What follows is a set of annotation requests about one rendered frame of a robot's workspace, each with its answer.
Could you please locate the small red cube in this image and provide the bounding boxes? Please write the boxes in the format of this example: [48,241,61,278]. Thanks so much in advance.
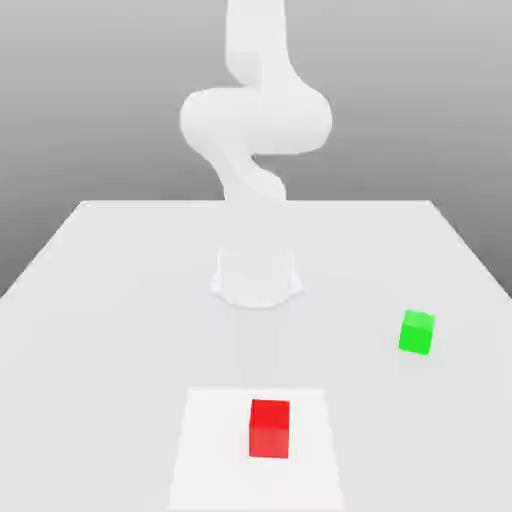
[248,398,292,460]

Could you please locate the small green cube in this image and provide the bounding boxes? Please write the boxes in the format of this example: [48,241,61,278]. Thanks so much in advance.
[397,308,437,357]

